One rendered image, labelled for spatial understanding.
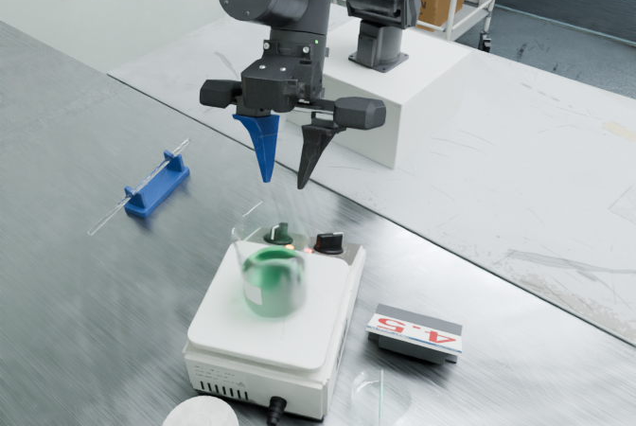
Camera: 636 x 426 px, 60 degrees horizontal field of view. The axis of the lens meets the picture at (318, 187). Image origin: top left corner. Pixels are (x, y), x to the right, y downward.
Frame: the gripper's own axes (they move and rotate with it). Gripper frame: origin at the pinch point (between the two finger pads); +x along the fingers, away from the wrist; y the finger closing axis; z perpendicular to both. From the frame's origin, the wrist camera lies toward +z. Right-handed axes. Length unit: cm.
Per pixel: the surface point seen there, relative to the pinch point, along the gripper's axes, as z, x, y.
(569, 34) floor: -292, -39, 37
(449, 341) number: 1.2, 15.1, 19.5
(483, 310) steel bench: -5.9, 14.1, 21.9
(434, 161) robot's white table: -25.8, 2.2, 11.7
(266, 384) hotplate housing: 13.5, 17.4, 6.1
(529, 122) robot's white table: -39.1, -4.1, 23.1
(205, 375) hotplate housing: 14.1, 18.0, 0.5
